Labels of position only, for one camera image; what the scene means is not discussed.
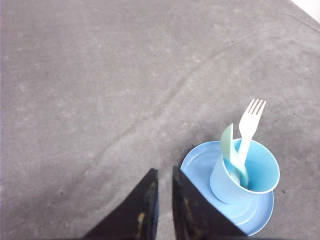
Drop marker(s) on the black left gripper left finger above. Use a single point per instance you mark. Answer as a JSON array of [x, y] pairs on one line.
[[136, 218]]

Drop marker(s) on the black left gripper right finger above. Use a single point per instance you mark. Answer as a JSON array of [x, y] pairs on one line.
[[194, 217]]

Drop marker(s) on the mint green plastic spoon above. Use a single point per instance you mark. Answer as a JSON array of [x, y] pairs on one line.
[[235, 166]]

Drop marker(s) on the light blue plastic cup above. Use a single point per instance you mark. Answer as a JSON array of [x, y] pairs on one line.
[[263, 176]]

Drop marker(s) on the white plastic fork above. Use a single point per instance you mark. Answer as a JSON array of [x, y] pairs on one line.
[[248, 125]]

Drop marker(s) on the blue plastic plate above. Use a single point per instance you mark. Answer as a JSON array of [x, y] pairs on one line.
[[250, 215]]

